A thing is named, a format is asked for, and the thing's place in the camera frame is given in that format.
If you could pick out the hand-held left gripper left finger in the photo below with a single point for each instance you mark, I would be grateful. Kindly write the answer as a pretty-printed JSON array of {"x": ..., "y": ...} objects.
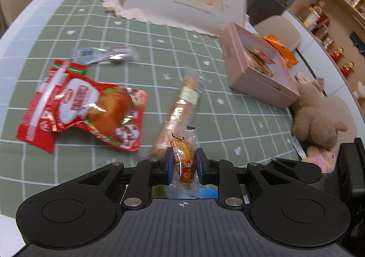
[{"x": 170, "y": 167}]

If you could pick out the pink plush toy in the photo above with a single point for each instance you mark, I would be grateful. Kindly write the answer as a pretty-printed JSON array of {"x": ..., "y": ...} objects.
[{"x": 322, "y": 160}]

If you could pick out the wooden display shelf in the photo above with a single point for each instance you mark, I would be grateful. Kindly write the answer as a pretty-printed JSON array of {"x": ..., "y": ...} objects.
[{"x": 328, "y": 43}]

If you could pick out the yellow bottle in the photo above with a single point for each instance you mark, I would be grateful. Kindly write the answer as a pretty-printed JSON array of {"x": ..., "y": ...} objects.
[{"x": 309, "y": 17}]

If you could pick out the small bread packet red edge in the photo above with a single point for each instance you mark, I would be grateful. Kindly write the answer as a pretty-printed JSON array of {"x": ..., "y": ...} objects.
[
  {"x": 258, "y": 65},
  {"x": 261, "y": 53}
]

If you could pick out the orange snack bag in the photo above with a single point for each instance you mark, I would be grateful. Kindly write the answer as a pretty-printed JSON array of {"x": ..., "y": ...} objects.
[{"x": 281, "y": 50}]

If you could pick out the long orange snack packet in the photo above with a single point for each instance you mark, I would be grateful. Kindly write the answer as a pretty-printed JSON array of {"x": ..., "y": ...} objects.
[{"x": 185, "y": 97}]

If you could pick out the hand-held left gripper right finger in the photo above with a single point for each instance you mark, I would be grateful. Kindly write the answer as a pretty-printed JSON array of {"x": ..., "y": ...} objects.
[{"x": 199, "y": 167}]

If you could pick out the small red clear wrapper packet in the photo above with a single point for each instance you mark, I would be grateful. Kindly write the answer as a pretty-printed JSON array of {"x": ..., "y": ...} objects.
[{"x": 122, "y": 54}]

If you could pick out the pink cardboard box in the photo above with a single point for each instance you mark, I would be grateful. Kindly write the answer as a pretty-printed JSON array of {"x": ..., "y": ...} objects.
[{"x": 256, "y": 86}]

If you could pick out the white figurine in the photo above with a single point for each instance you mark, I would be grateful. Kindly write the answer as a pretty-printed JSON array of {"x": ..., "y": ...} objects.
[{"x": 361, "y": 89}]

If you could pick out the small orange label snack packet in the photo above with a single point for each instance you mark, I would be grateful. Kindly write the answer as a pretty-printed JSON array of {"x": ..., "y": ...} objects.
[{"x": 184, "y": 160}]

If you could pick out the brown teddy bear plush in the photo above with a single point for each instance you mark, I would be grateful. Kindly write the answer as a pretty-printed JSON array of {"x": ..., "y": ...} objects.
[{"x": 313, "y": 114}]

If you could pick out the red chicken leg packet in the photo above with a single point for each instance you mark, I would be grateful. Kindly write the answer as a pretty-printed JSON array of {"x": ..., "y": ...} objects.
[{"x": 85, "y": 106}]

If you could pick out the small blue clear wrapper packet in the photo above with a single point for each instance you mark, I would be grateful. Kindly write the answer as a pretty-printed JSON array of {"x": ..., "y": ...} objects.
[{"x": 89, "y": 56}]

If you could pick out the green checked tablecloth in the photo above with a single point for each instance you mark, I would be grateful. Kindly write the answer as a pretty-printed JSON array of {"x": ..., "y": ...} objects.
[{"x": 214, "y": 120}]

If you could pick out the red gold ornament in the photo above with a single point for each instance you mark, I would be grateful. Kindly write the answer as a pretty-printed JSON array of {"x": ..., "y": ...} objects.
[
  {"x": 337, "y": 54},
  {"x": 348, "y": 69}
]

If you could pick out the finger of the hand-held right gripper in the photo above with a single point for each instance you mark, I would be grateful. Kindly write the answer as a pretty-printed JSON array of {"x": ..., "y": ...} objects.
[{"x": 305, "y": 173}]

